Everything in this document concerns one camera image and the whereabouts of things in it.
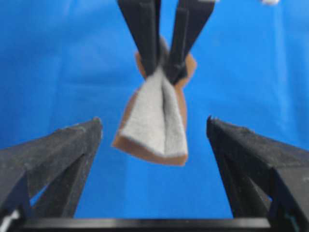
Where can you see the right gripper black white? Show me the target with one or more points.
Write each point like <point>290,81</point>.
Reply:
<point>270,2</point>

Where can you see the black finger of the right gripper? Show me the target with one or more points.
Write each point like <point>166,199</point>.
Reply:
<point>190,19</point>
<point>142,18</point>

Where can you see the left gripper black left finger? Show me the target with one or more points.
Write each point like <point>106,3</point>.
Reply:
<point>45,177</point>

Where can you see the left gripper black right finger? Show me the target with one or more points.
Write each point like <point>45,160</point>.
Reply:
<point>263,178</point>

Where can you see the grey and orange sponge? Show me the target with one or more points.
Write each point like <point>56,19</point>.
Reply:
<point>153,126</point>

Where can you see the blue table cloth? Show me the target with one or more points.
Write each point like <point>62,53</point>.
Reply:
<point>66,61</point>

